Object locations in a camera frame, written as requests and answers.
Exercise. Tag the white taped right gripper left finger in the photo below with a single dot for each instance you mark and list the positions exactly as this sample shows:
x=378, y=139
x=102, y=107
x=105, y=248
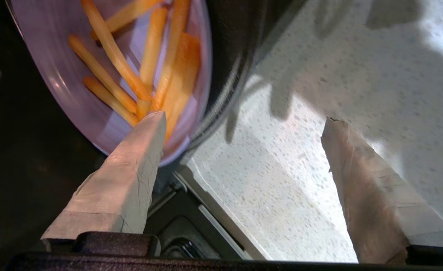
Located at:
x=127, y=180

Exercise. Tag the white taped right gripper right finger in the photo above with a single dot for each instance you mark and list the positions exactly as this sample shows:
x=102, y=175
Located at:
x=368, y=203

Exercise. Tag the purple plate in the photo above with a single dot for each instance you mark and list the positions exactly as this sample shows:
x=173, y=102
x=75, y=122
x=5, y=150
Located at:
x=48, y=41

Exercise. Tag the silver microwave oven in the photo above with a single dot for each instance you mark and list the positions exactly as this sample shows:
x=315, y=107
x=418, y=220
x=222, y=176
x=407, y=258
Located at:
x=25, y=180

